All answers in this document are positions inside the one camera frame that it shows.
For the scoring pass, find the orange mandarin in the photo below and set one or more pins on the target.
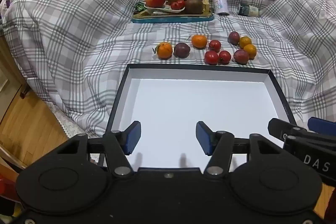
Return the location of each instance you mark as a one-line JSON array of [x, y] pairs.
[[199, 41]]

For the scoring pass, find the round dark brown fruit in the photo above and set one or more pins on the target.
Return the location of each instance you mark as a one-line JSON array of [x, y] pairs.
[[193, 6]]

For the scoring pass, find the dark purple passion fruit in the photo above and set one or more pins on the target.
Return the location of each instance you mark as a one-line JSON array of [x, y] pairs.
[[182, 50]]

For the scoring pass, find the wooden cabinet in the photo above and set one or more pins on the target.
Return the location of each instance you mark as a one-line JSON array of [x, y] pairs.
[[10, 69]]

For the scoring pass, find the grey plaid blanket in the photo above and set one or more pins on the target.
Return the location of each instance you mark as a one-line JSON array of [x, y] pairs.
[[78, 29]]

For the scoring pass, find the green and white can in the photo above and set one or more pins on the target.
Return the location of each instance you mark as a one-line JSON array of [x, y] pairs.
[[248, 9]]

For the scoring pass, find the green candy wrapper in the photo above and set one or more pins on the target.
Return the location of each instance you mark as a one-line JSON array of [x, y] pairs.
[[140, 7]]

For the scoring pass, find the mandarin with leaf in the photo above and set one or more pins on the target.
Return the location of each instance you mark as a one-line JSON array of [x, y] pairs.
[[164, 50]]

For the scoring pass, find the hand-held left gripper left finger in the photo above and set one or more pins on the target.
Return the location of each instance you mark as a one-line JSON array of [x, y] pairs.
[[134, 137]]

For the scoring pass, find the small yellow orange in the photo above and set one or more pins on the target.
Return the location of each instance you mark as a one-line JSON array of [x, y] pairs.
[[250, 51], [245, 41]]

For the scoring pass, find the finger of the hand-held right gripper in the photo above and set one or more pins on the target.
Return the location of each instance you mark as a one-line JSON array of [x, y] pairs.
[[321, 125], [284, 127]]

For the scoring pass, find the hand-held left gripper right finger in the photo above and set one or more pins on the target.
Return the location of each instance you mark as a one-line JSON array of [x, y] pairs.
[[203, 137]]

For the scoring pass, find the teal and gold tin tray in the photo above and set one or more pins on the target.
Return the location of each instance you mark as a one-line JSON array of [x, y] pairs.
[[170, 19]]

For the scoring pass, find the white lace cloth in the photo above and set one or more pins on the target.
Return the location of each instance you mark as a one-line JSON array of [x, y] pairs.
[[65, 121]]

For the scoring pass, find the tan paper packet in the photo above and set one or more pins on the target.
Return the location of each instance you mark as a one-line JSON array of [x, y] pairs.
[[205, 3]]

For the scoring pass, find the purple plum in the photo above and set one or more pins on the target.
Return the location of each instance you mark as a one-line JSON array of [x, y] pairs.
[[233, 37], [241, 56]]

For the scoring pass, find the small red tomato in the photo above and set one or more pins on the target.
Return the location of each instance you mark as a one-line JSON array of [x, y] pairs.
[[181, 3], [174, 6]]

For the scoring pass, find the black box with white inside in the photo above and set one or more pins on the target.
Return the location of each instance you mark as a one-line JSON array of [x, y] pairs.
[[189, 103]]

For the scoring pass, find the white oval plate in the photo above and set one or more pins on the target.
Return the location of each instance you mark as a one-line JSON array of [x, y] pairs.
[[160, 9]]

